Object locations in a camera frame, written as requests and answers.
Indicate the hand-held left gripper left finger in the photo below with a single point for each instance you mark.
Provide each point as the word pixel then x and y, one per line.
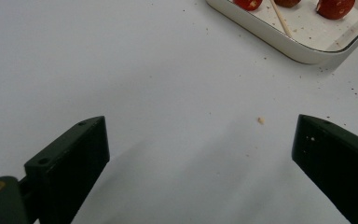
pixel 71 161

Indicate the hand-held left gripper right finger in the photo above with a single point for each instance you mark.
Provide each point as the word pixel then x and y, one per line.
pixel 338 168

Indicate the white metal tray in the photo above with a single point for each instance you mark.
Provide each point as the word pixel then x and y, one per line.
pixel 310 34

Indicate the wooden skewer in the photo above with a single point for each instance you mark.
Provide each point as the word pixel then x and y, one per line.
pixel 281 20

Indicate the red hawthorn fruit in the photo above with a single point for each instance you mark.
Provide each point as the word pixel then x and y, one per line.
pixel 287 2
pixel 335 7
pixel 248 3

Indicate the pale fruit crumb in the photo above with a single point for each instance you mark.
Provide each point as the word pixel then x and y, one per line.
pixel 261 120

